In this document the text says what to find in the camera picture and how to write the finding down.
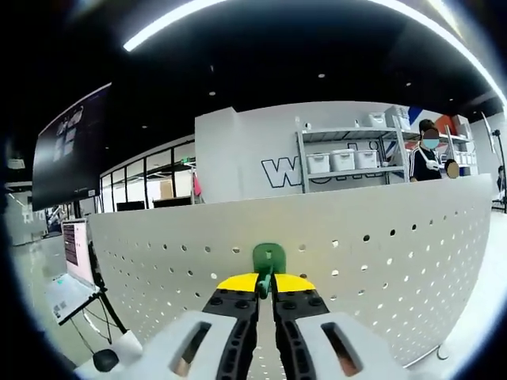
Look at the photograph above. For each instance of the large dark wall display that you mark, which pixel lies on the large dark wall display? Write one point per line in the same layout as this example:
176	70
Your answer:
67	150

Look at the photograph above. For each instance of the pink hanging cloth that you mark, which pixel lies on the pink hanging cloth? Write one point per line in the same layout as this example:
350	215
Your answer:
198	185

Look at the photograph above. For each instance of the green hook assembly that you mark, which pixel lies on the green hook assembly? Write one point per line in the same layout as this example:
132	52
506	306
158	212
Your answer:
269	257

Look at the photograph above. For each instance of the white perforated mounting plate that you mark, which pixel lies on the white perforated mounting plate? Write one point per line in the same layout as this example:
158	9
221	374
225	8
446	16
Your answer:
376	285

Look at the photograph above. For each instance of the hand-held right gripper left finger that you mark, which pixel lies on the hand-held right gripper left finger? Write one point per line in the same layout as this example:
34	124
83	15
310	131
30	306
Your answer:
190	344

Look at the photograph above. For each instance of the white storage bin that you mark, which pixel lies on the white storage bin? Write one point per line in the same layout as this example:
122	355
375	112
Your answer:
319	163
344	160
366	159

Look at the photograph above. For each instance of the ceiling light strip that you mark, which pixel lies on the ceiling light strip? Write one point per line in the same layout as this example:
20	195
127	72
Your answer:
158	29

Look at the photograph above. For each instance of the metal shelf rack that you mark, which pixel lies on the metal shelf rack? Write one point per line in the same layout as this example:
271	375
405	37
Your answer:
303	166

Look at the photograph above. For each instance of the black laptop stand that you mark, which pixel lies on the black laptop stand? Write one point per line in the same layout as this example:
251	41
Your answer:
100	286

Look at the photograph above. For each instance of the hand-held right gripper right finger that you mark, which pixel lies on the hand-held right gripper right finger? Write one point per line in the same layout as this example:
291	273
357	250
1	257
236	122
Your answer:
317	344

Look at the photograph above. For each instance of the black computer mouse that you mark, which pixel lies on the black computer mouse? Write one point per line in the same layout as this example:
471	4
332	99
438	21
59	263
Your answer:
106	360

